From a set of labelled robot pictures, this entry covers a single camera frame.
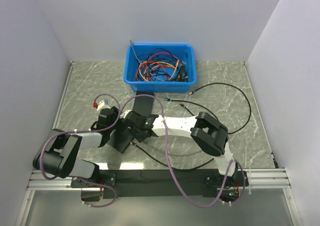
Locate black cable with plug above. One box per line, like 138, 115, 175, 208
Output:
129, 83, 252, 171

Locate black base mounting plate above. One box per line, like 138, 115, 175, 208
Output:
69, 169, 247, 202

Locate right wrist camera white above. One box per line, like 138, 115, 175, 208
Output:
122, 110, 130, 117

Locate tangled coloured cables bundle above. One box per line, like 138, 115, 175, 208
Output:
134, 48, 190, 83

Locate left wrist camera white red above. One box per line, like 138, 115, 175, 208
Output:
93, 99, 110, 111

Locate black cable teal plug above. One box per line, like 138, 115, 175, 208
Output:
163, 98, 221, 119

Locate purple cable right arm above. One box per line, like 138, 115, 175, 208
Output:
121, 94, 247, 209

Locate grey cable in bin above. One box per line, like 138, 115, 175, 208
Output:
128, 40, 142, 64

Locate black flat box far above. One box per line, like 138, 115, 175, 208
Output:
132, 96, 154, 116

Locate blue plastic bin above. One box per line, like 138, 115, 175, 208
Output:
123, 43, 198, 93

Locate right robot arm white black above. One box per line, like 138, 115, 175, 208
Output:
120, 110, 238, 186

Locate black network switch box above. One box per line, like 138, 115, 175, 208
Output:
107, 130, 134, 154

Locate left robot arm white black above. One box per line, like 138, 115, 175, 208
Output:
43, 106, 119, 187

